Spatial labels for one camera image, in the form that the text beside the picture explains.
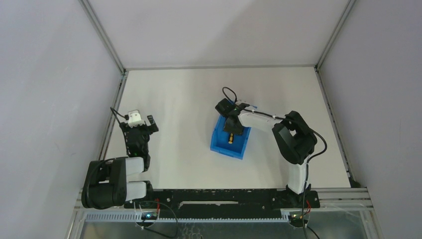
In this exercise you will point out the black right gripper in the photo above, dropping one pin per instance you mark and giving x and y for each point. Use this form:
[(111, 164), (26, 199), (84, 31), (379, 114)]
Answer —
[(238, 131)]

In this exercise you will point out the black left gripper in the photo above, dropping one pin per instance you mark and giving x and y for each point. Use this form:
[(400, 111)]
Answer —
[(140, 129)]

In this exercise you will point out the black yellow handled screwdriver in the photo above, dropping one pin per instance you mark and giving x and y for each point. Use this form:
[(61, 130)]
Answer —
[(231, 138)]

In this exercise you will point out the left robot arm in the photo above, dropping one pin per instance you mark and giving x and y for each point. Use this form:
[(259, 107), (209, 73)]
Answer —
[(106, 183)]

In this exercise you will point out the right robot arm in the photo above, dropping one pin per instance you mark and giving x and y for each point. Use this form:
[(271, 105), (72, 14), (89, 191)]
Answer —
[(295, 139)]

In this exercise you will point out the blue plastic bin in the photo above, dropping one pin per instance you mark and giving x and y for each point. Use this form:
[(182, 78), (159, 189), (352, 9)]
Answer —
[(219, 141)]

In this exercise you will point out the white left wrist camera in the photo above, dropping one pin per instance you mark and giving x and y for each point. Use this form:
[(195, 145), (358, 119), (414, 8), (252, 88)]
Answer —
[(135, 119)]

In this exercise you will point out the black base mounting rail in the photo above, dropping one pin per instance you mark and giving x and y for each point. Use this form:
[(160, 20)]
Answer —
[(224, 202)]

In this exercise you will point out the perforated metal cable tray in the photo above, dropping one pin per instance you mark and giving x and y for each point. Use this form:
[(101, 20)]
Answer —
[(147, 217)]

